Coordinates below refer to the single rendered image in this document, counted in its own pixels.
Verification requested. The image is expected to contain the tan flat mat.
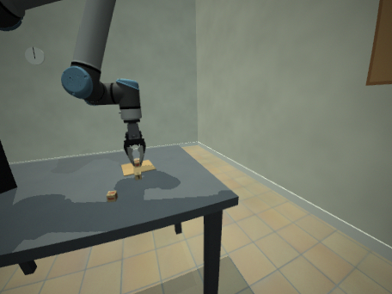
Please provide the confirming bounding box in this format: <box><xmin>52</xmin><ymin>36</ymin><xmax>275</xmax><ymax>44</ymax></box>
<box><xmin>121</xmin><ymin>160</ymin><xmax>156</xmax><ymax>176</ymax></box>

